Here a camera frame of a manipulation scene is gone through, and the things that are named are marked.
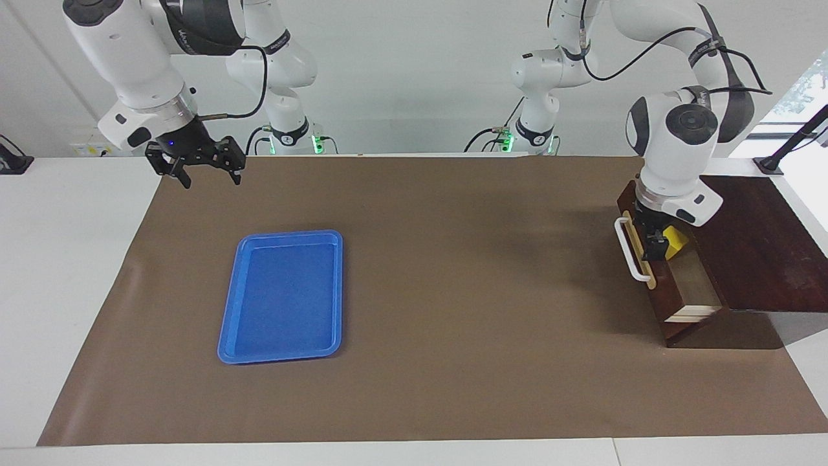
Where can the yellow cube block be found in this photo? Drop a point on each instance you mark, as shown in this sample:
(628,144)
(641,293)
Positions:
(678,241)

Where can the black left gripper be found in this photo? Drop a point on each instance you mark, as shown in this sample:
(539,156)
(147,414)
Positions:
(650,220)

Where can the black camera stand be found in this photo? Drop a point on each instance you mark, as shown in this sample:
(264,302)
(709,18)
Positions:
(773,163)

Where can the black clamp mount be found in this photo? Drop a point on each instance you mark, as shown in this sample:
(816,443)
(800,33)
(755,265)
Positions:
(13,162)

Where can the dark wooden drawer cabinet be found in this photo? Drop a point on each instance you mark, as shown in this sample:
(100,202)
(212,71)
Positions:
(757,246)

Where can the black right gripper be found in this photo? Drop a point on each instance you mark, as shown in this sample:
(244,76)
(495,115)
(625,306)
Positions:
(184,145)

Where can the white wall socket box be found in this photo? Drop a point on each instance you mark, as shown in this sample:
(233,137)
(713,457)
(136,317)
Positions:
(84,150)

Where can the bright window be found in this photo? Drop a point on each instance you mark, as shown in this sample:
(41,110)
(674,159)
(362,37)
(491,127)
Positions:
(799,90)

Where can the blue plastic tray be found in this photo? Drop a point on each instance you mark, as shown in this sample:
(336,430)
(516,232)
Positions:
(278,298)

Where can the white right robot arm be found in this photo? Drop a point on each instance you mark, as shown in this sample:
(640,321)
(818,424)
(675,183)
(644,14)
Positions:
(136,65)

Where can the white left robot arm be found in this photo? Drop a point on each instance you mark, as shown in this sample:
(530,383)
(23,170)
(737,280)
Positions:
(673,155)

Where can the brown table mat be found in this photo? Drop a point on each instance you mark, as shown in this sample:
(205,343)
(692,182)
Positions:
(453,323)

